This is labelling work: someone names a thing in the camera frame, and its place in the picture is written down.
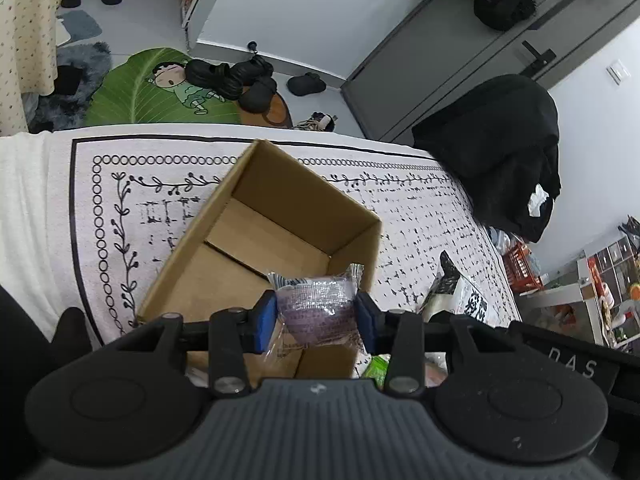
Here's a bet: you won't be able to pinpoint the grey door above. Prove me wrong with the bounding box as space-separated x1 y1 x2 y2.
342 0 639 144

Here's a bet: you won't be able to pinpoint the red plastic basket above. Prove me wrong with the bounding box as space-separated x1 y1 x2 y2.
502 242 544 294

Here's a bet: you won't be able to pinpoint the brown cardboard box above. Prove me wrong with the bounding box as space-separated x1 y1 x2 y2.
135 138 383 380

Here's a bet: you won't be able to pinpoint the pile of black shoes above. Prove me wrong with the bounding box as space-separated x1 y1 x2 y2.
186 54 278 114

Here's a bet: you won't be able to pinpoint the drawer organizer on desk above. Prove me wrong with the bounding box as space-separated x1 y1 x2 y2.
584 230 639 352

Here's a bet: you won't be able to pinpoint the black clothes over chair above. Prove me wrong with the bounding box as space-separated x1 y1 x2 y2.
411 74 561 243

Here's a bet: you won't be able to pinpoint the cream dotted cloth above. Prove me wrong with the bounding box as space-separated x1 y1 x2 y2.
0 0 58 136

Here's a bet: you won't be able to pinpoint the grey fluffy rug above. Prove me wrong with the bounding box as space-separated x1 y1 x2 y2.
28 41 112 133

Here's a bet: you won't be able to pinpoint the white desk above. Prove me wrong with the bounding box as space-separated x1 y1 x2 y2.
517 278 640 356

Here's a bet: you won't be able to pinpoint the patterned white bed blanket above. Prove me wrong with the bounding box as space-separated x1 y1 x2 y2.
1 125 518 361

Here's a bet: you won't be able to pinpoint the clear purple printed packet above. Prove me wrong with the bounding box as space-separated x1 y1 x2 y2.
266 263 364 359

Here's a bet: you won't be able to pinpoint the light green fruit packet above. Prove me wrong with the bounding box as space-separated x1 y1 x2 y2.
360 354 390 389

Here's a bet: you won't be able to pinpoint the black slipper by door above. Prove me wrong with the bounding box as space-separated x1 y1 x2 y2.
286 73 326 96

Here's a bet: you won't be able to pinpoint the black white sneaker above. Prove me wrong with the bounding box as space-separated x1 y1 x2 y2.
294 112 337 132

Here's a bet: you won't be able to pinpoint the green leaf cartoon rug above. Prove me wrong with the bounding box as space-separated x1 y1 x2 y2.
84 48 293 129

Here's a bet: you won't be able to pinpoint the white black text packet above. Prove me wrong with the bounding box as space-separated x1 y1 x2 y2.
418 252 499 326

